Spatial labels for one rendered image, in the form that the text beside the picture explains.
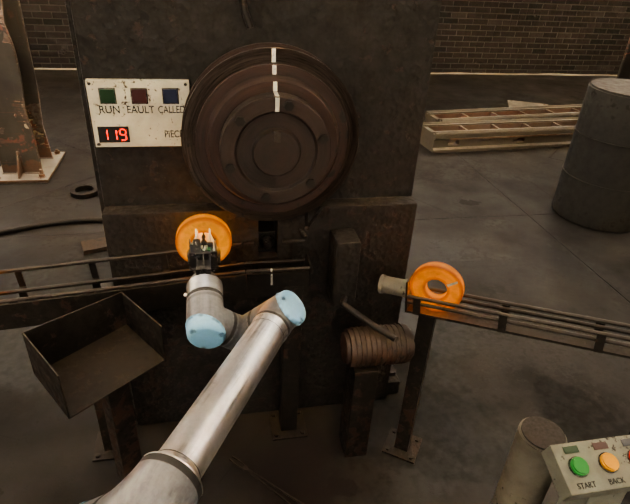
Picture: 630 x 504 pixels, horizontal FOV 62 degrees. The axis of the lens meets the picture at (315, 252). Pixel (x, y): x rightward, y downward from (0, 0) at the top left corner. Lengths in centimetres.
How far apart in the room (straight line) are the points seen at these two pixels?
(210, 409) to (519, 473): 89
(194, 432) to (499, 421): 153
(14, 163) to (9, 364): 210
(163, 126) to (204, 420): 86
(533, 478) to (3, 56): 377
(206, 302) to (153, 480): 51
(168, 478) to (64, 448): 128
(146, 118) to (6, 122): 279
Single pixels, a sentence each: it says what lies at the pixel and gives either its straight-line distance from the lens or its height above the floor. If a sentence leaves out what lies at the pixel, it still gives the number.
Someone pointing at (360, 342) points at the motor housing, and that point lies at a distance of 166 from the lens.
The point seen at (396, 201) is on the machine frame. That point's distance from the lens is 172.
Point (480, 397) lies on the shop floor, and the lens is 234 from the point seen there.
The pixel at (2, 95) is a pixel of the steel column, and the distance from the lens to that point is 422.
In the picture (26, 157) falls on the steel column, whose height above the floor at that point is 15.
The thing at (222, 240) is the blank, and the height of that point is 83.
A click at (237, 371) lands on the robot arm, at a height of 84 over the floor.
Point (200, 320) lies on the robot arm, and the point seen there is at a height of 81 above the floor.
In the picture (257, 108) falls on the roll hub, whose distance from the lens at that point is 131.
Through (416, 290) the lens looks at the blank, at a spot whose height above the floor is 69.
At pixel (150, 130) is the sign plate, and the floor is 111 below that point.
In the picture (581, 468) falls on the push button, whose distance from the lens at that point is 138.
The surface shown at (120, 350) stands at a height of 60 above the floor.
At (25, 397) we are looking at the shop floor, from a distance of 240.
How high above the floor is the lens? 158
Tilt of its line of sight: 31 degrees down
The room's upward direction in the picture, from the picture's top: 3 degrees clockwise
